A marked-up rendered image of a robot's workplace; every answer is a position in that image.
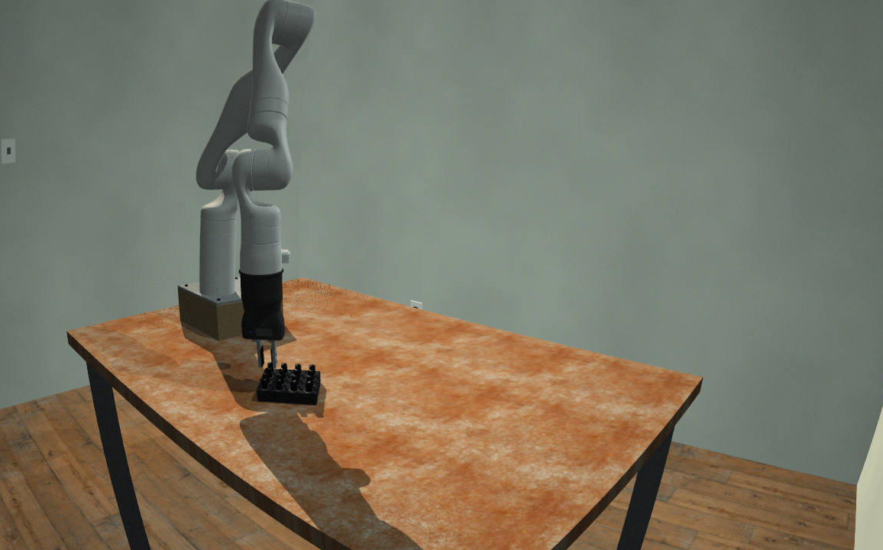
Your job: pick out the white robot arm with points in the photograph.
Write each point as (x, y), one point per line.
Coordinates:
(252, 169)

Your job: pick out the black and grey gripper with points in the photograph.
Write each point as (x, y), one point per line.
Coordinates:
(261, 293)

